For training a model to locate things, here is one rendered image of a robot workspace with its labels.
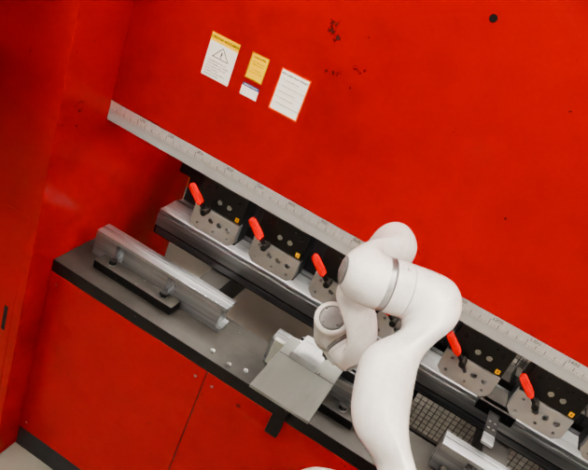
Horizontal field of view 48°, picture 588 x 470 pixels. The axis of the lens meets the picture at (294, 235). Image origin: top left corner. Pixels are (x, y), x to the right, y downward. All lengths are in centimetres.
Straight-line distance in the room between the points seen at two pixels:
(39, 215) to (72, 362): 57
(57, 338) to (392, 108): 134
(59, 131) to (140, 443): 106
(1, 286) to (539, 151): 160
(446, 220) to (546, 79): 39
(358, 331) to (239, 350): 63
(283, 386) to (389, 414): 74
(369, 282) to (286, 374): 75
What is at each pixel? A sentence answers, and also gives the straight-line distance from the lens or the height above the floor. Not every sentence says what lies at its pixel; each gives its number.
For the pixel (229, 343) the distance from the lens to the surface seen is 205.
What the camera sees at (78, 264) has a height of 87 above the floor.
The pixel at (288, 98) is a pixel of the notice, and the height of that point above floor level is 165.
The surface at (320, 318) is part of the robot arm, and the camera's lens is 156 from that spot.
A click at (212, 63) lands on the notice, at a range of 179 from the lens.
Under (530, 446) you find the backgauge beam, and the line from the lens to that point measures 224.
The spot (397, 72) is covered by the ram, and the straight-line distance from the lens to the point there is 159.
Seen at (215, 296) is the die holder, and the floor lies 97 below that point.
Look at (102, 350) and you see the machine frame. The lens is 222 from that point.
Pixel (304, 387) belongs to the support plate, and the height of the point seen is 100.
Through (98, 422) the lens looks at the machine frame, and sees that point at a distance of 242.
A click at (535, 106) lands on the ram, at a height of 189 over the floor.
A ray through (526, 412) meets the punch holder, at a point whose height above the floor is 121.
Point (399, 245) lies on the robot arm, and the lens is 125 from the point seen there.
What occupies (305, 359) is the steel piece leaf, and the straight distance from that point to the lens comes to 191.
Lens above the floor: 219
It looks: 29 degrees down
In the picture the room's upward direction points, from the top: 23 degrees clockwise
